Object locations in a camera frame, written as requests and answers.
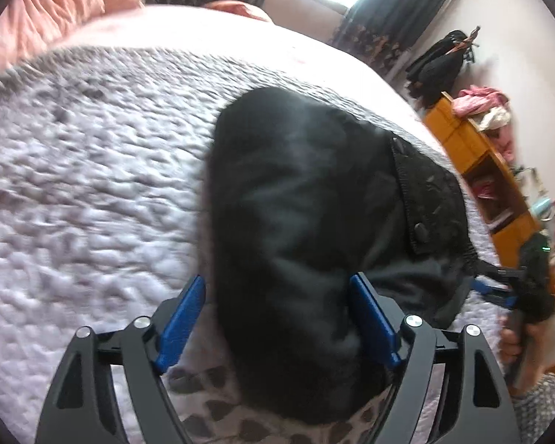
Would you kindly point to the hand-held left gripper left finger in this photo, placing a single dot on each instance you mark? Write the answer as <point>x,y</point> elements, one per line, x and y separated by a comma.
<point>180,323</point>

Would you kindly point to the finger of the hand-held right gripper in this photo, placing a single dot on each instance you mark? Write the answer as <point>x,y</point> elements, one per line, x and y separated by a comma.
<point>490,293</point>
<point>499,270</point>

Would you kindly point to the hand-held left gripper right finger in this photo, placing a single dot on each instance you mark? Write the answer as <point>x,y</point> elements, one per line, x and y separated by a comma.
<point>374,323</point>

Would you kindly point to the black pants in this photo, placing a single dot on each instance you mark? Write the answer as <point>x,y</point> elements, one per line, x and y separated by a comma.
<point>296,222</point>

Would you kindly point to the person's right hand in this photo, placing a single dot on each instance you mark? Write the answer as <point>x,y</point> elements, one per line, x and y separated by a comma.
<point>508,347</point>

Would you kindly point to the spotted grey blanket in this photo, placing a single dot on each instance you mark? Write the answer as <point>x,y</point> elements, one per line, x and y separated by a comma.
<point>203,379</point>

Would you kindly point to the teal cup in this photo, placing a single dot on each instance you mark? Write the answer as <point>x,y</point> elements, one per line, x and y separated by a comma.
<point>543,204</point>

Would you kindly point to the cream cloth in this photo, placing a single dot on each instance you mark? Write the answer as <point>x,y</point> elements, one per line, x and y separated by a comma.
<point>492,119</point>

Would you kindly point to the wooden shelf unit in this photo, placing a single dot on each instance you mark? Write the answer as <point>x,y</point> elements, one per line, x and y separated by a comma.
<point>448,125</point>

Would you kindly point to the pink cloth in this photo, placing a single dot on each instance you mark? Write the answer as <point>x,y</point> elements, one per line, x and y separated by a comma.
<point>478,99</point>

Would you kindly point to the grey fuzzy blanket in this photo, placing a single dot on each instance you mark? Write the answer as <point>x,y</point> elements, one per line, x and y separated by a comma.
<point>97,171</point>

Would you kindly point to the black jackets on rack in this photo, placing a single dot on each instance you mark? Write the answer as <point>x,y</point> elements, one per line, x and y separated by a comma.
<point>437,62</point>

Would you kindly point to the pink pillow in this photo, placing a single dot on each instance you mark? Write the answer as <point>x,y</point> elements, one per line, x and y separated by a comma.
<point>238,9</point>

